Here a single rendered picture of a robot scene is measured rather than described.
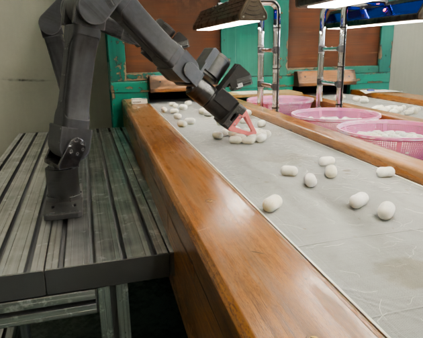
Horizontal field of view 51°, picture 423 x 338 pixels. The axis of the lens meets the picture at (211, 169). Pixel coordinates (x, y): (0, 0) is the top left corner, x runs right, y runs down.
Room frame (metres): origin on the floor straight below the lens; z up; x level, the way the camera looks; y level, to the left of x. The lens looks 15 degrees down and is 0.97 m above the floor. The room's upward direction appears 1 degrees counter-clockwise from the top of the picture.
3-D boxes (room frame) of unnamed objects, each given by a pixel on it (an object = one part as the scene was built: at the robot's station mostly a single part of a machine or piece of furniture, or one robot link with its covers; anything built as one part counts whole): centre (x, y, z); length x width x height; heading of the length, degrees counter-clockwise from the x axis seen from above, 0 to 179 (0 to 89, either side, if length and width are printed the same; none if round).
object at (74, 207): (0.86, 0.30, 0.71); 0.20 x 0.07 x 0.08; 16
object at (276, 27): (1.58, -0.13, 0.90); 0.20 x 0.19 x 0.45; 14
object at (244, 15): (1.56, -0.05, 1.08); 0.62 x 0.08 x 0.07; 14
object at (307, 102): (1.79, -0.28, 0.72); 0.27 x 0.27 x 0.10
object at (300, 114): (1.37, -0.38, 0.72); 0.27 x 0.27 x 0.10
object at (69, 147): (0.87, 0.29, 0.77); 0.09 x 0.06 x 0.06; 39
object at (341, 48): (1.67, -0.52, 0.90); 0.20 x 0.19 x 0.45; 14
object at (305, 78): (2.14, -0.55, 0.83); 0.30 x 0.06 x 0.07; 104
